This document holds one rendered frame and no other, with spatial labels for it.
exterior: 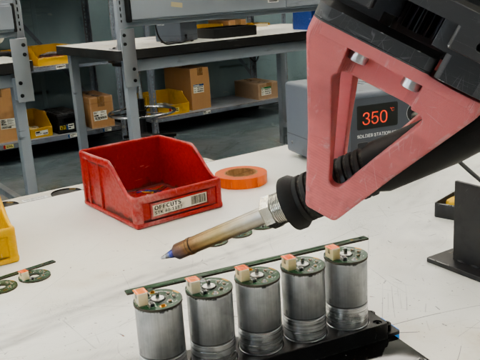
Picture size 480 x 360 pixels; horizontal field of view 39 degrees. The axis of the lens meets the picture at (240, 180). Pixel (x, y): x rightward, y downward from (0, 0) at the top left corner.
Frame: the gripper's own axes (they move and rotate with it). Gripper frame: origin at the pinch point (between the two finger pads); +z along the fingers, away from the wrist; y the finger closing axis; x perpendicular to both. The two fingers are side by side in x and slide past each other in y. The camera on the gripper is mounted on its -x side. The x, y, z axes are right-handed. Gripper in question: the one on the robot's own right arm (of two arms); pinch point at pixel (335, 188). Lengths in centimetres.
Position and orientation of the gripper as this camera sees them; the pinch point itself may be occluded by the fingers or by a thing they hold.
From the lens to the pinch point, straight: 29.5
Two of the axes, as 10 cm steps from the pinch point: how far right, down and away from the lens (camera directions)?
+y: -3.5, 2.7, -9.0
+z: -3.8, 8.3, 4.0
